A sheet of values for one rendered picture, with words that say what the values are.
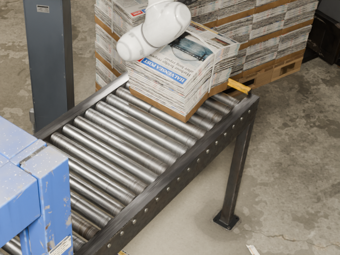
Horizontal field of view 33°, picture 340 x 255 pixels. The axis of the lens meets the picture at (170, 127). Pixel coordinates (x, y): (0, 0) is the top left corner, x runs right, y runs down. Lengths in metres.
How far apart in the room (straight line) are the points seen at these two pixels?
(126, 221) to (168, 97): 0.58
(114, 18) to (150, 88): 0.87
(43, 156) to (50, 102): 2.07
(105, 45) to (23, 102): 0.73
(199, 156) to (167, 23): 0.57
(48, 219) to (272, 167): 2.38
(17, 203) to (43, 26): 1.92
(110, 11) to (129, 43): 1.17
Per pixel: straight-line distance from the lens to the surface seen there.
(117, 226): 1.94
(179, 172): 2.12
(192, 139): 2.26
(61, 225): 1.19
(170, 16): 1.88
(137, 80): 2.35
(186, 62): 2.24
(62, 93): 3.09
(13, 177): 1.05
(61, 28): 2.87
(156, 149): 2.21
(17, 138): 1.13
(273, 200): 3.22
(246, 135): 2.61
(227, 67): 2.45
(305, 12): 3.93
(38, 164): 1.07
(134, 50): 1.97
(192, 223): 3.02
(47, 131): 2.28
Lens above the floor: 2.29
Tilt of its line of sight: 40 degrees down
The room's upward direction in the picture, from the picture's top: 6 degrees clockwise
